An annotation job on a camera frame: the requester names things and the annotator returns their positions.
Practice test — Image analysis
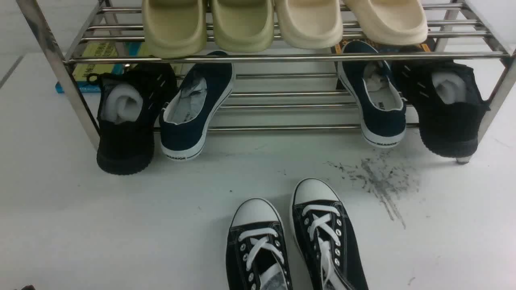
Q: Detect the black orange book right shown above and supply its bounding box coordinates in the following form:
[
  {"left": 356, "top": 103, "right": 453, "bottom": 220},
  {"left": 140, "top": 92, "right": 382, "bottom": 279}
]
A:
[{"left": 331, "top": 38, "right": 436, "bottom": 95}]

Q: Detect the green slipper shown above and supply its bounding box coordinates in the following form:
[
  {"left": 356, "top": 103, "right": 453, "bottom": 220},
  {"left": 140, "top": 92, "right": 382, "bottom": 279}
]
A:
[
  {"left": 141, "top": 0, "right": 208, "bottom": 59},
  {"left": 209, "top": 0, "right": 275, "bottom": 53}
]

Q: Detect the yellow blue book left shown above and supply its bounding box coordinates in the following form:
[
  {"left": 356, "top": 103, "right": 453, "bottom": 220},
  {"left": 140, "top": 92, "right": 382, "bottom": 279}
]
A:
[{"left": 55, "top": 41, "right": 183, "bottom": 94}]

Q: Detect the cream slipper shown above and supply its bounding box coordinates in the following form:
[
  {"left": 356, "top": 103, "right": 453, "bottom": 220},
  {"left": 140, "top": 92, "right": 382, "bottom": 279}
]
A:
[
  {"left": 345, "top": 0, "right": 428, "bottom": 46},
  {"left": 273, "top": 0, "right": 343, "bottom": 50}
]

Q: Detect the black knit sneaker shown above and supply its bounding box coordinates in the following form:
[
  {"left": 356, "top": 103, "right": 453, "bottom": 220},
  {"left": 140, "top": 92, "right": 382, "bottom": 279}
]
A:
[
  {"left": 87, "top": 63, "right": 177, "bottom": 176},
  {"left": 392, "top": 60, "right": 489, "bottom": 158}
]

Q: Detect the black knit sneaker right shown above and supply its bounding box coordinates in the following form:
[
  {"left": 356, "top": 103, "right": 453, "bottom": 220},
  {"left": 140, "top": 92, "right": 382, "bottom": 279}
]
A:
[{"left": 392, "top": 60, "right": 489, "bottom": 158}]

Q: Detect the black lace-up sneaker right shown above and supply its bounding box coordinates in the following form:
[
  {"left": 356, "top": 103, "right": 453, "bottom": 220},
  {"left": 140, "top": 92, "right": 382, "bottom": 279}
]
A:
[{"left": 290, "top": 178, "right": 368, "bottom": 290}]

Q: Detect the green slipper far left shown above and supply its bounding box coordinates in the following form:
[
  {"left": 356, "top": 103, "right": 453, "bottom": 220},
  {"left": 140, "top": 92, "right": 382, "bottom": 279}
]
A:
[{"left": 141, "top": 0, "right": 208, "bottom": 59}]

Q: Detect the cream slipper far right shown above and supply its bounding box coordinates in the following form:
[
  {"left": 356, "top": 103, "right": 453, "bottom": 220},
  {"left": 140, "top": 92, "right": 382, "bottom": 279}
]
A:
[{"left": 345, "top": 0, "right": 428, "bottom": 46}]

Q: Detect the navy canvas slip-on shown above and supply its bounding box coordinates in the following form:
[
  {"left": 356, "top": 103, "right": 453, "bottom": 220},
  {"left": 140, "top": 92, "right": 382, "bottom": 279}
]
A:
[
  {"left": 159, "top": 63, "right": 236, "bottom": 161},
  {"left": 336, "top": 60, "right": 407, "bottom": 148}
]

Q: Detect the black lace-up sneaker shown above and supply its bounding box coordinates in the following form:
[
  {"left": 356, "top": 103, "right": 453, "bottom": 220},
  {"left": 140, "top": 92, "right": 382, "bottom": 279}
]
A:
[
  {"left": 290, "top": 178, "right": 368, "bottom": 290},
  {"left": 225, "top": 198, "right": 292, "bottom": 290}
]

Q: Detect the stainless steel shoe rack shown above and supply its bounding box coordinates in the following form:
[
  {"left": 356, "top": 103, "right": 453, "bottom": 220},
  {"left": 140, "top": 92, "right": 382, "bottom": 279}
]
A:
[{"left": 18, "top": 0, "right": 515, "bottom": 149}]

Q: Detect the black knit sneaker left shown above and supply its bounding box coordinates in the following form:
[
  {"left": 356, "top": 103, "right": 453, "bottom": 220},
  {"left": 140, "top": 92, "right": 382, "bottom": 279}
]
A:
[{"left": 87, "top": 63, "right": 177, "bottom": 176}]

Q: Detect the black lace-up sneaker left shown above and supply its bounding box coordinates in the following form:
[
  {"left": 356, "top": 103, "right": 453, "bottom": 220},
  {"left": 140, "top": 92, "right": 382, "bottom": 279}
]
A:
[{"left": 225, "top": 198, "right": 292, "bottom": 290}]

